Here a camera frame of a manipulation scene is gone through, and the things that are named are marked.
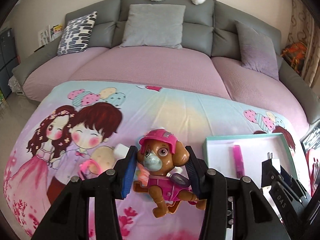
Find patterned curtain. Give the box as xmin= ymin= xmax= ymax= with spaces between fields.
xmin=287 ymin=0 xmax=319 ymax=88

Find grey sofa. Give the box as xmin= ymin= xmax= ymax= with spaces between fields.
xmin=12 ymin=0 xmax=319 ymax=126

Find teal white tray box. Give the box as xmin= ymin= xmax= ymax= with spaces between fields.
xmin=202 ymin=133 xmax=297 ymax=187

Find cartoon couple table cloth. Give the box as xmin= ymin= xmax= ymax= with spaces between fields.
xmin=3 ymin=81 xmax=310 ymax=238

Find orange decorative item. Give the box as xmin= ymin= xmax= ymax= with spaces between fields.
xmin=281 ymin=42 xmax=307 ymax=75

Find pink lighter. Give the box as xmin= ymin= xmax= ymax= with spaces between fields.
xmin=232 ymin=145 xmax=245 ymax=179

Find books beside sofa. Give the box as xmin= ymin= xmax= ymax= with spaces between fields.
xmin=38 ymin=24 xmax=63 ymax=47

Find white charger adapter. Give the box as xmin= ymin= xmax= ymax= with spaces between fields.
xmin=113 ymin=144 xmax=129 ymax=160

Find patterned black white cushion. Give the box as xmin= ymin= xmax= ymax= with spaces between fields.
xmin=57 ymin=11 xmax=98 ymax=56

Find pink sofa seat cover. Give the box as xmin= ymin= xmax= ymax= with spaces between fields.
xmin=21 ymin=47 xmax=310 ymax=136

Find dark blue cabinet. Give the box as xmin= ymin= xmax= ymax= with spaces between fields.
xmin=0 ymin=28 xmax=20 ymax=99

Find pink puppy toy figure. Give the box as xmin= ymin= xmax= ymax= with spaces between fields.
xmin=133 ymin=128 xmax=206 ymax=218

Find purple grey cushion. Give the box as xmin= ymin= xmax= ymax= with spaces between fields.
xmin=235 ymin=21 xmax=279 ymax=80

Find pink wristband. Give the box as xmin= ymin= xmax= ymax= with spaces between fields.
xmin=78 ymin=159 xmax=103 ymax=180

